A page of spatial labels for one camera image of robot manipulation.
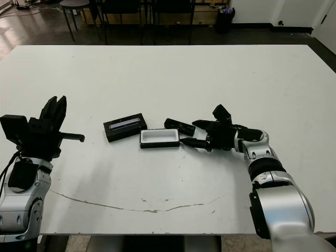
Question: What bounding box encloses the black chair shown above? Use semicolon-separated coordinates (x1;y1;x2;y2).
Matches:
152;0;196;45
101;0;144;45

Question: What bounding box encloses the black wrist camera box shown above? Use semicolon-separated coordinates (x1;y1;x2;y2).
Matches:
212;104;233;123
0;114;29;144

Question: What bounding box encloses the thin floor cable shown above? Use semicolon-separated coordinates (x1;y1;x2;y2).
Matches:
14;0;57;13

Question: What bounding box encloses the white door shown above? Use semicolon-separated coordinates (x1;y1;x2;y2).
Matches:
313;0;336;37

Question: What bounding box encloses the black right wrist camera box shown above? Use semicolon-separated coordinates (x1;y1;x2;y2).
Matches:
212;104;233;123

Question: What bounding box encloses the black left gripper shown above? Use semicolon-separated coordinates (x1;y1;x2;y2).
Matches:
19;96;85;161

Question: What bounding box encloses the light wooden board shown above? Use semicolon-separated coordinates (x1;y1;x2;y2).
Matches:
83;5;218;26

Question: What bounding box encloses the black box lid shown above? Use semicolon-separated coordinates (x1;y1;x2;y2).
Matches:
103;112;148;143

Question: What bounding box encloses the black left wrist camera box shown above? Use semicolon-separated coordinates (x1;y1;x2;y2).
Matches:
0;114;29;144

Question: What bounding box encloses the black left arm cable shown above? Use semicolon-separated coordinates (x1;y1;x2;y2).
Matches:
0;149;23;196

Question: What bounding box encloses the black box base white insert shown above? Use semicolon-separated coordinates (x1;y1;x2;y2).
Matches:
140;128;181;150

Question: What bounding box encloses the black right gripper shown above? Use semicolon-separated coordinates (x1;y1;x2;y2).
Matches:
180;119;237;153

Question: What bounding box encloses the slim black camera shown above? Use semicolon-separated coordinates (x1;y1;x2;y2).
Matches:
164;118;196;136

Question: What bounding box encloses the black trash bin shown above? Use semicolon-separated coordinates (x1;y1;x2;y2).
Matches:
215;7;236;34

